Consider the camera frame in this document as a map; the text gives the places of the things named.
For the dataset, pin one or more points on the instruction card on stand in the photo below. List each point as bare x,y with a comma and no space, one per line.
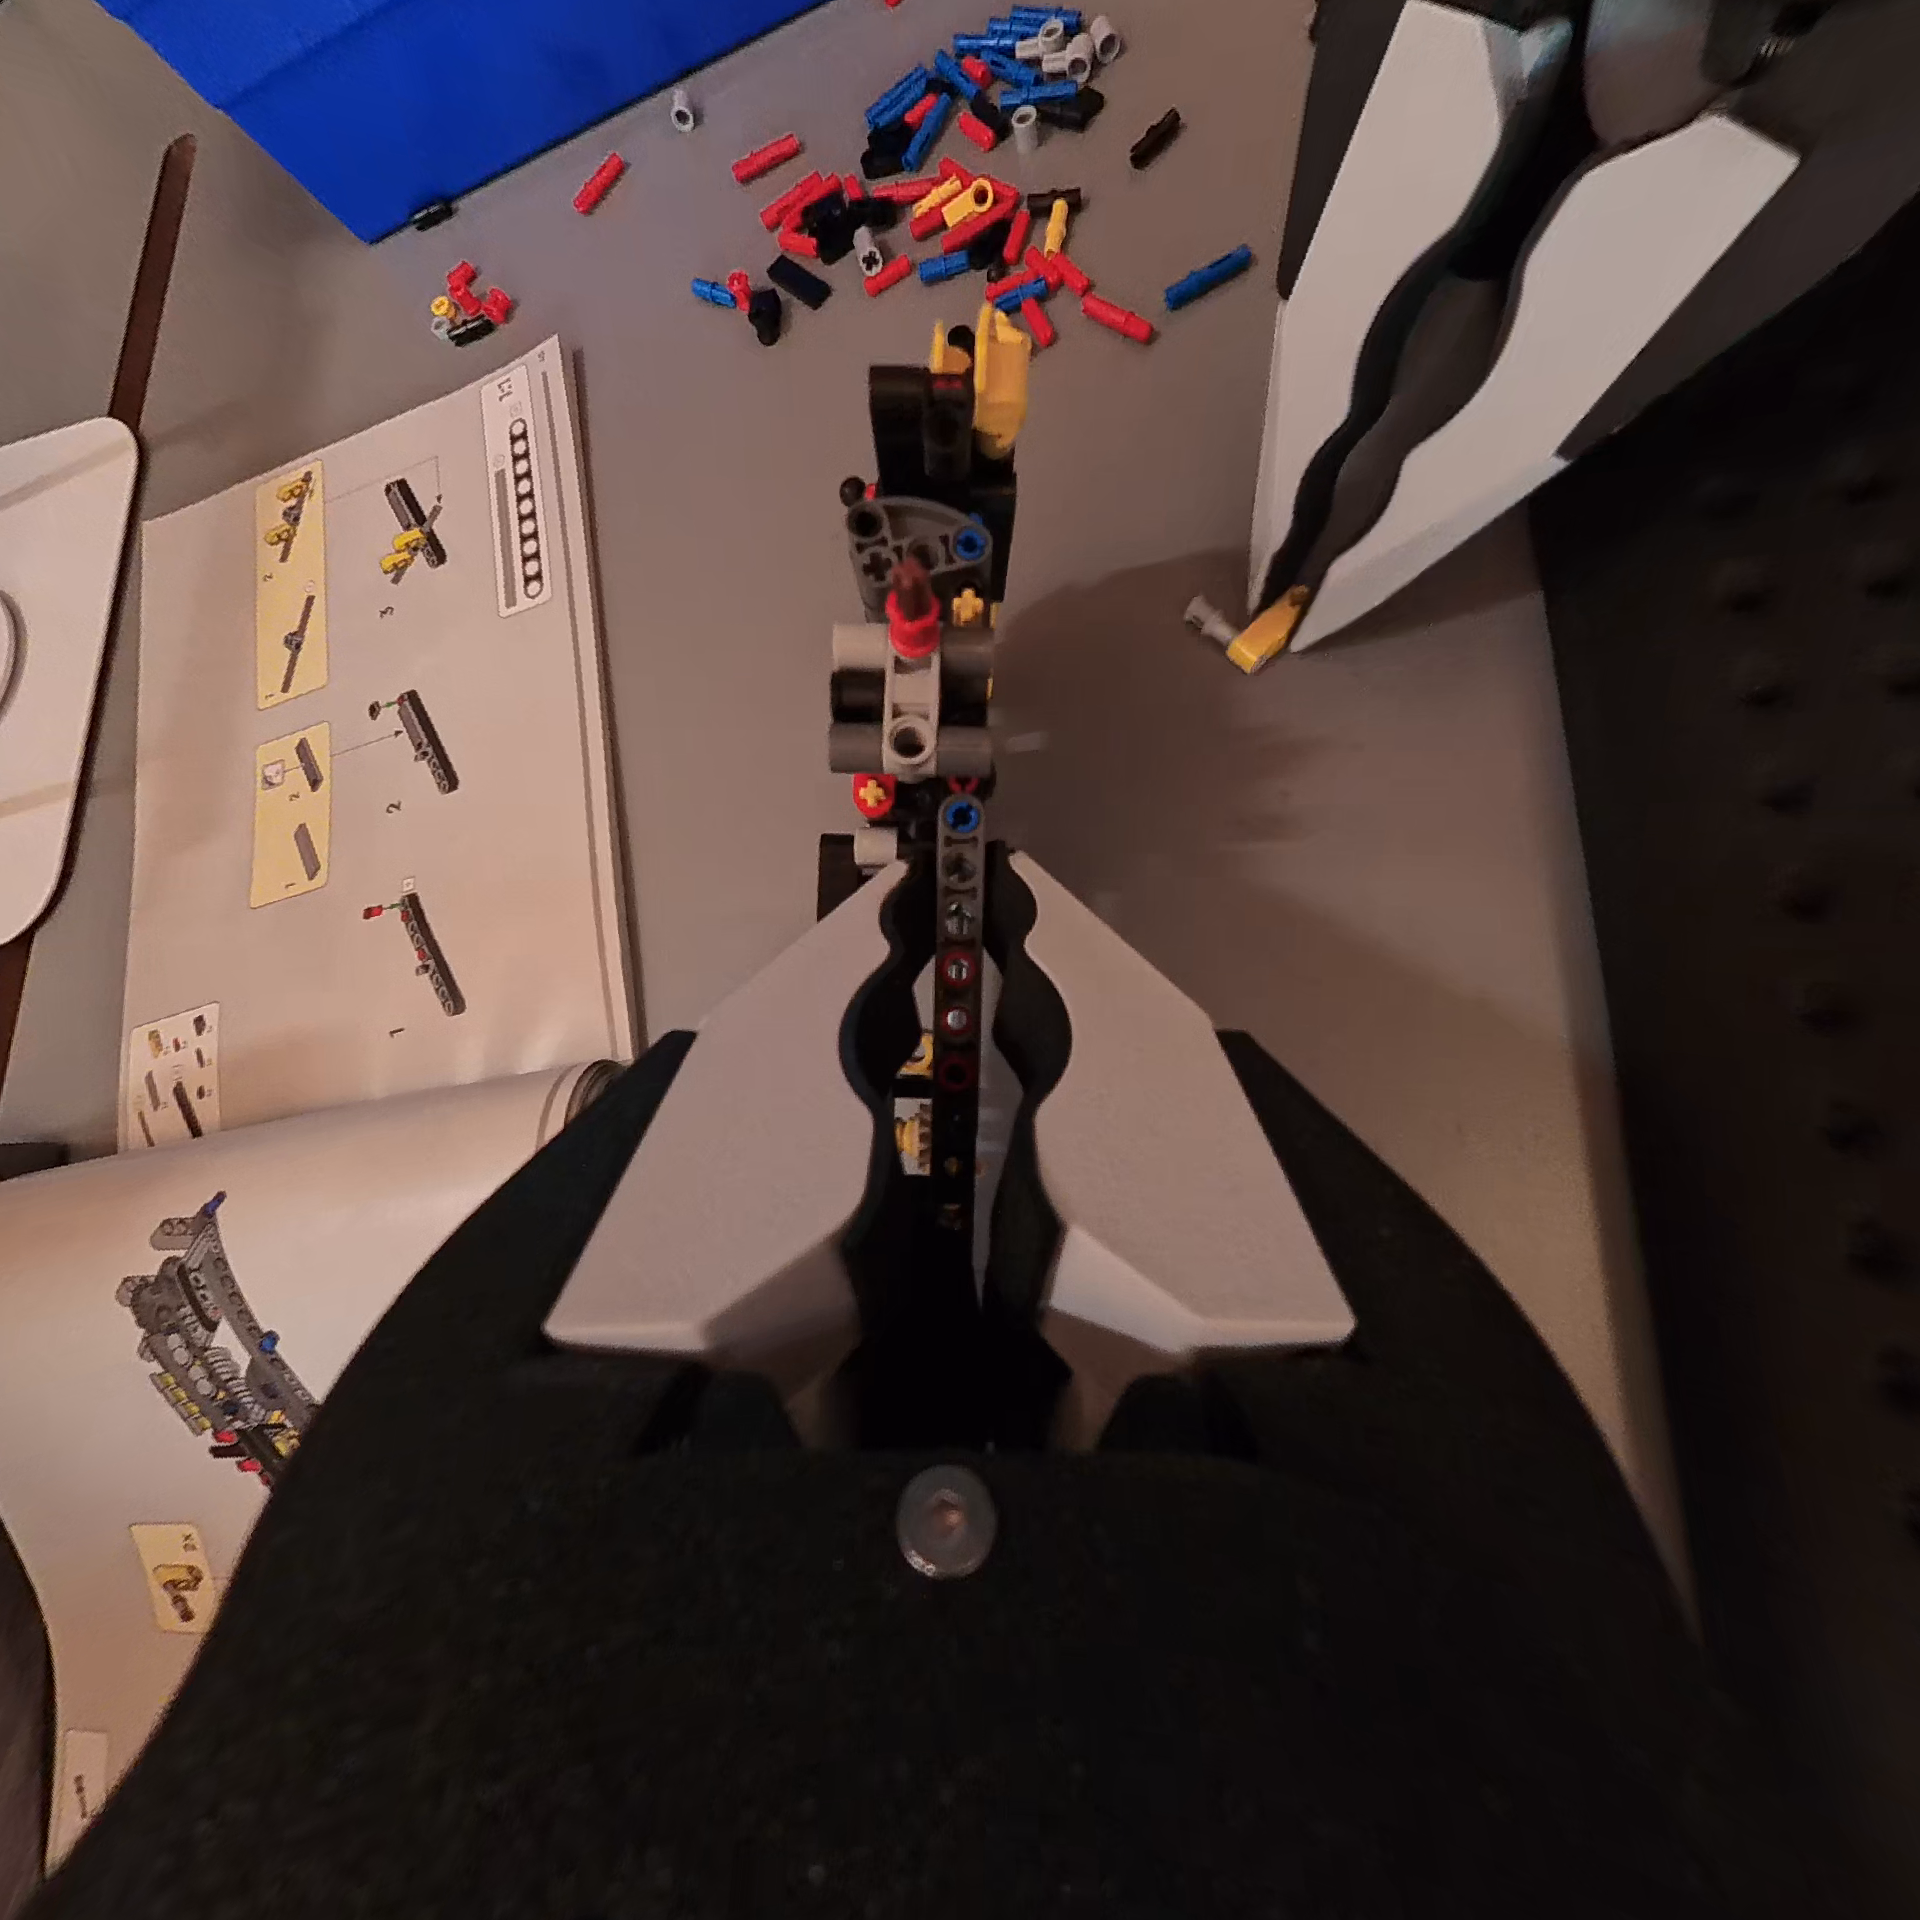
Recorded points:
51,630

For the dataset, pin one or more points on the scatter of small lego pins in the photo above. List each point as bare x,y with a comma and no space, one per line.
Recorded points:
930,194

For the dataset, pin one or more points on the grey lego axle pin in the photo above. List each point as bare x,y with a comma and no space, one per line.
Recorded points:
1208,616

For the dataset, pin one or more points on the lego car chassis model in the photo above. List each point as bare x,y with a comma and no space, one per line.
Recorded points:
913,707

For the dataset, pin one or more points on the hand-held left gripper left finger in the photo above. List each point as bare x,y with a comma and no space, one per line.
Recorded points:
721,1172

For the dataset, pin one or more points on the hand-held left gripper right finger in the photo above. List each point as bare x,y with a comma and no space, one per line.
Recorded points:
1186,1172

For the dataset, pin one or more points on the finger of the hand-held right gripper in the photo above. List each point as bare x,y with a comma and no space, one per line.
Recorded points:
1349,227
1589,331

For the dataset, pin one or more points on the lego instruction booklet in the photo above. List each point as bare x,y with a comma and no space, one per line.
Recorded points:
480,750

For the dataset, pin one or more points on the blue plastic bin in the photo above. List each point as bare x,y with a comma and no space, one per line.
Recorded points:
374,92

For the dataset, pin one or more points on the yellow lego connector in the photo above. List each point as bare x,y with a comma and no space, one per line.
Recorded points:
1267,634

